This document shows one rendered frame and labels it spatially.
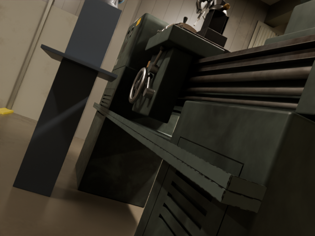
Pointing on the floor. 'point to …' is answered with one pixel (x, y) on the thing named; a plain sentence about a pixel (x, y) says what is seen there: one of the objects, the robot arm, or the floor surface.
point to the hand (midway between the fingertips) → (198, 12)
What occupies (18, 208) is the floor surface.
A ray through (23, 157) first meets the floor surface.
